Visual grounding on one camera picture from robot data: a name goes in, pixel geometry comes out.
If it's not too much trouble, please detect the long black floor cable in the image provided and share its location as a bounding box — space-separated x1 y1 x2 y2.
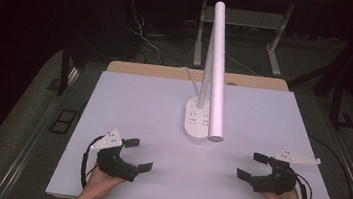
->
301 134 353 199

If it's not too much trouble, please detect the white desk lamp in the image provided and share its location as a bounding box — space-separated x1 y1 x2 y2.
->
181 0 240 146

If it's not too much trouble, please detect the black floor frame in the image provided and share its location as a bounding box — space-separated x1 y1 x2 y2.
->
47 106 80 136

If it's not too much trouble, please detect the white lamp cable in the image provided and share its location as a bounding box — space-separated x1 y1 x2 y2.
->
178 66 203 97

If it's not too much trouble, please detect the white table mat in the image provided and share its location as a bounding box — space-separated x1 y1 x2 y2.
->
45 64 353 199

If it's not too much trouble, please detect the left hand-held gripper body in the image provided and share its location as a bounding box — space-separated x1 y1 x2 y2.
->
86 126 145 184

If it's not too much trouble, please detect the person's left hand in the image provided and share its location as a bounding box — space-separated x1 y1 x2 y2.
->
84 164 128 197

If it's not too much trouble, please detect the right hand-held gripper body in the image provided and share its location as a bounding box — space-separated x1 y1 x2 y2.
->
249 144 322 199

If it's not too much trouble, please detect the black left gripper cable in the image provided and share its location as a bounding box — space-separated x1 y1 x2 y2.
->
78 133 105 192

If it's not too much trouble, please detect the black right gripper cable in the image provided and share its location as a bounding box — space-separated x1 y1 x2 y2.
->
293 173 316 199

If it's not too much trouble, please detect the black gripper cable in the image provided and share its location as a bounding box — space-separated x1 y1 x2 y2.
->
78 133 105 192
293 173 316 199

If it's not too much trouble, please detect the black metal stand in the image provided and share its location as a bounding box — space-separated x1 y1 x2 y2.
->
56 45 82 99
284 2 353 132

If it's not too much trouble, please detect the white-legged metal desk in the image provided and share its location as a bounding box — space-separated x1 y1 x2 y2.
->
180 0 347 85

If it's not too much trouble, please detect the white floor cable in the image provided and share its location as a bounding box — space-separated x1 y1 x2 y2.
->
120 0 173 67

